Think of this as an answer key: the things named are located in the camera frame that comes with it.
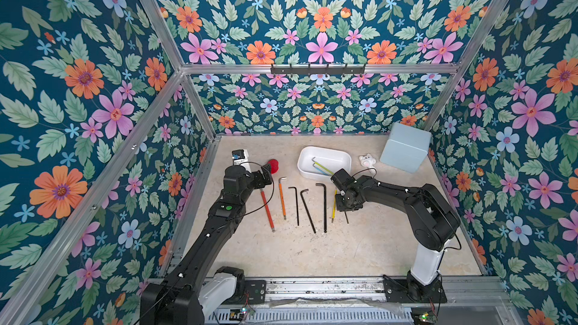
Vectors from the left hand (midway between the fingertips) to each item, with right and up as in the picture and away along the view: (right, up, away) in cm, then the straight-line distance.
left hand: (261, 164), depth 80 cm
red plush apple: (+1, -2, +27) cm, 27 cm away
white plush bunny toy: (+46, +1, +24) cm, 52 cm away
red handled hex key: (0, -20, +13) cm, 24 cm away
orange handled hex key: (+6, -16, +16) cm, 23 cm away
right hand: (+32, -18, +14) cm, 40 cm away
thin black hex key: (+12, -14, +17) cm, 26 cm away
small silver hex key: (+33, -23, +10) cm, 42 cm away
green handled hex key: (+24, -2, +27) cm, 37 cm away
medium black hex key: (+17, -19, +13) cm, 28 cm away
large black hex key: (+24, -23, +10) cm, 35 cm away
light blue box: (+60, +7, +15) cm, 63 cm away
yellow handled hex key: (+27, -16, +6) cm, 32 cm away
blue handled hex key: (+23, -4, +25) cm, 34 cm away
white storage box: (+30, +1, +30) cm, 42 cm away
